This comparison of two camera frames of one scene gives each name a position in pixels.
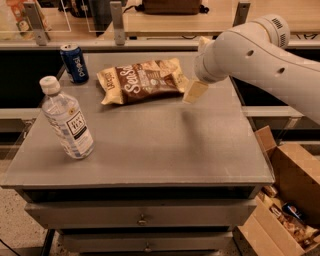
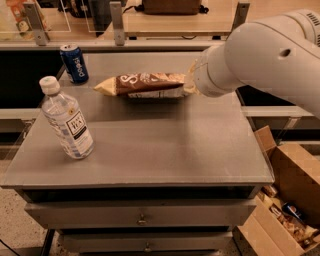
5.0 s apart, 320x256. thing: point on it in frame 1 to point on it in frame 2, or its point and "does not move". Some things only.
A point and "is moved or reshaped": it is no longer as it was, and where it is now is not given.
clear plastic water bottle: (65, 115) does not move
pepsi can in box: (294, 210) does not move
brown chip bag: (142, 80) is moved or reshaped
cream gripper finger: (203, 42) to (193, 66)
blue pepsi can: (75, 62) does not move
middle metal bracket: (118, 22) does not move
